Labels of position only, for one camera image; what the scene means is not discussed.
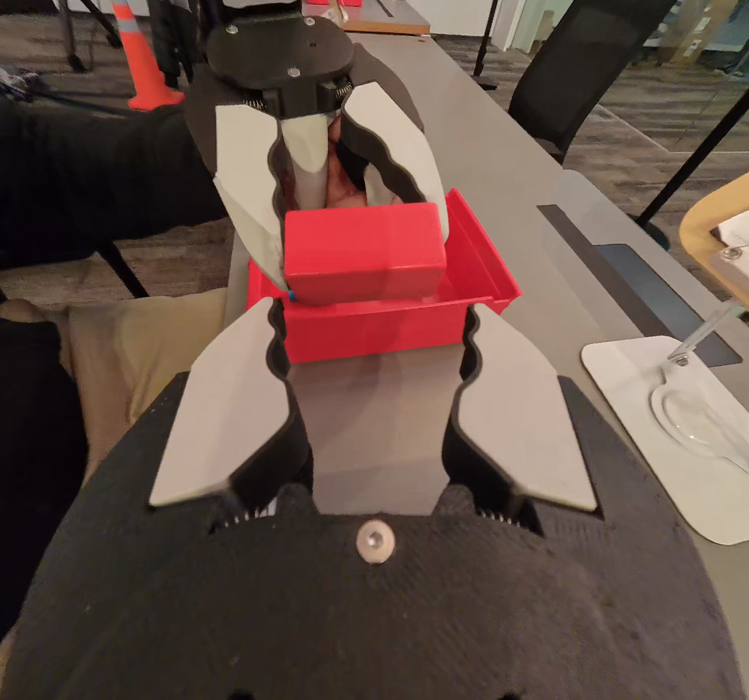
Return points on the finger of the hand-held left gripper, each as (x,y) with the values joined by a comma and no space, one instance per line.
(246,185)
(398,150)

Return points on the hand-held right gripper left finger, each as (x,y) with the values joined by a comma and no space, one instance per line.
(222,407)

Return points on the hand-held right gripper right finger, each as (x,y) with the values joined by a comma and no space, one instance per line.
(521,419)

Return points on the red rectangular block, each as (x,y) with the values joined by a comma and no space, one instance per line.
(363,255)

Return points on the red plastic bin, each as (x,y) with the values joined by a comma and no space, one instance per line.
(374,331)

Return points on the person's left forearm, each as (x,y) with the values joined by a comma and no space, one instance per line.
(88,173)

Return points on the person's left hand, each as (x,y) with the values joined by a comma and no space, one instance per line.
(342,185)

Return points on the person's khaki trousers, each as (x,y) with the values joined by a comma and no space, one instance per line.
(134,349)

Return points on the light wood table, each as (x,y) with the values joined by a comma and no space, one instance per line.
(386,21)

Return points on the orange traffic cone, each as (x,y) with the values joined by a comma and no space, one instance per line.
(143,62)

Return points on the black metal leg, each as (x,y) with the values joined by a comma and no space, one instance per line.
(126,273)

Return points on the clear acrylic holder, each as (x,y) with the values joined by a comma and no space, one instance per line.
(690,419)

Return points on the person's black clothing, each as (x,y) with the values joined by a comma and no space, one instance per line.
(35,448)

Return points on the black mesh office chair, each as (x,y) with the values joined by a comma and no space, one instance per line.
(597,50)

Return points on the round wooden tray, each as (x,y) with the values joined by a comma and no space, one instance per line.
(696,232)

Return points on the white printed paper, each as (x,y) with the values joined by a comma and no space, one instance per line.
(738,229)

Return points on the black slanted pole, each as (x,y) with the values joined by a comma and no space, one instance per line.
(702,144)

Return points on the cardboard box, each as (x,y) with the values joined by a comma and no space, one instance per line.
(702,15)

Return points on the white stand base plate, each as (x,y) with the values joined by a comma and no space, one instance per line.
(620,378)

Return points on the black metal table frame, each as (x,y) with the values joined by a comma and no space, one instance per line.
(76,15)

